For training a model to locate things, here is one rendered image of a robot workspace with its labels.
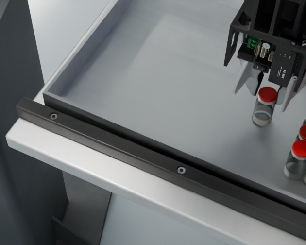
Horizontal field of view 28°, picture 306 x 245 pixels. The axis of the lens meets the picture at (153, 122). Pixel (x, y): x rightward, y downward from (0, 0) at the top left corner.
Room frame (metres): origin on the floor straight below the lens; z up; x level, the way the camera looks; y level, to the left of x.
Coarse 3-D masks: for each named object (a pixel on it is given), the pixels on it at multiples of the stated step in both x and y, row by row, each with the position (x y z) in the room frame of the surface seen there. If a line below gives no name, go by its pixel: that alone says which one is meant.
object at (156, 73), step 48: (144, 0) 0.61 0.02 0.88; (192, 0) 0.61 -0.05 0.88; (240, 0) 0.59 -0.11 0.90; (96, 48) 0.52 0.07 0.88; (144, 48) 0.52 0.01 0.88; (192, 48) 0.52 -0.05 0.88; (48, 96) 0.42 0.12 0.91; (96, 96) 0.44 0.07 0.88; (144, 96) 0.44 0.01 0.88; (192, 96) 0.45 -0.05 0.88; (240, 96) 0.45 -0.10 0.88; (144, 144) 0.37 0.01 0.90; (192, 144) 0.38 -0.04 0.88; (240, 144) 0.38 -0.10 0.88; (288, 144) 0.38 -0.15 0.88; (288, 192) 0.30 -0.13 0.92
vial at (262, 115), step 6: (258, 96) 0.41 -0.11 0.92; (258, 102) 0.41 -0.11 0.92; (264, 102) 0.41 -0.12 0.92; (270, 102) 0.41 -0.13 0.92; (258, 108) 0.41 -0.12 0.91; (264, 108) 0.41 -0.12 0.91; (270, 108) 0.41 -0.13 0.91; (258, 114) 0.41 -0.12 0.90; (264, 114) 0.41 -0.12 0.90; (270, 114) 0.41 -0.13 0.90; (258, 120) 0.41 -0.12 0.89; (264, 120) 0.41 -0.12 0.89; (270, 120) 0.41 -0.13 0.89
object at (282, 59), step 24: (264, 0) 0.38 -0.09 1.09; (288, 0) 0.38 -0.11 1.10; (240, 24) 0.37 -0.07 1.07; (264, 24) 0.37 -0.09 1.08; (288, 24) 0.37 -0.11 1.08; (240, 48) 0.38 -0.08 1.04; (264, 48) 0.36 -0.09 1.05; (288, 48) 0.35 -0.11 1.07; (264, 72) 0.36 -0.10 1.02; (288, 72) 0.35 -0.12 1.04
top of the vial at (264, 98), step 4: (260, 88) 0.42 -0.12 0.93; (264, 88) 0.42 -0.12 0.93; (268, 88) 0.42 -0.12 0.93; (272, 88) 0.42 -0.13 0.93; (260, 92) 0.42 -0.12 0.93; (264, 92) 0.42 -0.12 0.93; (268, 92) 0.42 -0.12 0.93; (272, 92) 0.42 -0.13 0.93; (276, 92) 0.42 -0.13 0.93; (260, 96) 0.41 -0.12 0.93; (264, 96) 0.41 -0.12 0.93; (268, 96) 0.41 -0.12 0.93; (272, 96) 0.41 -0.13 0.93; (264, 100) 0.41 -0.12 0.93; (268, 100) 0.41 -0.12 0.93; (272, 100) 0.41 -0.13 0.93
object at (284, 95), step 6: (288, 84) 0.40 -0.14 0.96; (294, 84) 0.39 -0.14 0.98; (282, 90) 0.41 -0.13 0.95; (288, 90) 0.37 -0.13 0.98; (276, 96) 0.41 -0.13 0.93; (282, 96) 0.40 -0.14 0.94; (288, 96) 0.37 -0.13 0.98; (276, 102) 0.41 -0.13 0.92; (282, 102) 0.40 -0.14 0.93; (288, 102) 0.37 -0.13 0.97; (282, 108) 0.36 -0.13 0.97
